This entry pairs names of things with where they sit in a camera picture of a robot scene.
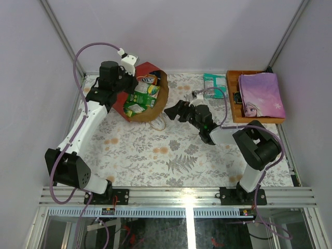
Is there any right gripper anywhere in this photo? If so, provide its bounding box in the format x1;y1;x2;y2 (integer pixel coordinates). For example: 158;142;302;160
164;100;203;131

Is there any green snack packet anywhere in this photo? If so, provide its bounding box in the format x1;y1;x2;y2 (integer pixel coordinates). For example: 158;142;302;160
127;81;160;108
123;102;147;117

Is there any red brown paper bag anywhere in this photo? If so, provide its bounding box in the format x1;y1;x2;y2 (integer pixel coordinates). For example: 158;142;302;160
113;62;169;123

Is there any teal snack packet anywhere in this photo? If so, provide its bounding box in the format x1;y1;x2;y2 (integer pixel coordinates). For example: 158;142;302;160
203;73;228;99

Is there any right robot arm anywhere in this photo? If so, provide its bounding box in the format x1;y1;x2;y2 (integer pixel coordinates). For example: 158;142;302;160
164;100;285;205

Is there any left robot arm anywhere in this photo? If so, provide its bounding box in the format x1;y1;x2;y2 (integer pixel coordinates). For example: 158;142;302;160
45;56;138;205

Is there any Fox's candy bag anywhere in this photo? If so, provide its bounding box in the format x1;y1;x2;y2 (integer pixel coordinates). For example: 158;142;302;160
137;71;161;86

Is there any purple Frozen cloth bag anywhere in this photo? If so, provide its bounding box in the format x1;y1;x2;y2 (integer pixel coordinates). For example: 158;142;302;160
239;73;286;118

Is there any small black object in tray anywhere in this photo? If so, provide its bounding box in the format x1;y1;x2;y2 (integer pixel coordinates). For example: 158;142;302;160
233;92;242;104

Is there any orange wooden tray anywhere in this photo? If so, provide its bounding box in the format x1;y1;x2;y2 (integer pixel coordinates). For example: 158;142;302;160
226;71;286;124

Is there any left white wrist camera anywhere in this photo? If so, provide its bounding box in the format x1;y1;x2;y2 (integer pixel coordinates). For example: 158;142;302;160
118;48;139;76

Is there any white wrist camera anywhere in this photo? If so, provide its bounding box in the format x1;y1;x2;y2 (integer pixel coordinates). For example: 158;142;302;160
190;91;206;106
118;48;139;76

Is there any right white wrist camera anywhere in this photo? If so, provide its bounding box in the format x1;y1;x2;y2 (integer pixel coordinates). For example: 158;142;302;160
190;91;206;106

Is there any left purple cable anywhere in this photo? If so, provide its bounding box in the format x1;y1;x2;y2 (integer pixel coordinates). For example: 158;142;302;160
49;42;124;249

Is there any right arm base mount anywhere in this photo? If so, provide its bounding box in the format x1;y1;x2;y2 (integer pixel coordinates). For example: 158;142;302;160
214;183;267;206

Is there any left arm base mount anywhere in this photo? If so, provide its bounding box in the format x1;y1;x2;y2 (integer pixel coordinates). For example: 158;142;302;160
90;180;130;205

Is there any aluminium front rail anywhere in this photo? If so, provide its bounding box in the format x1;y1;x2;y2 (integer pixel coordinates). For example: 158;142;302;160
38;187;317;219

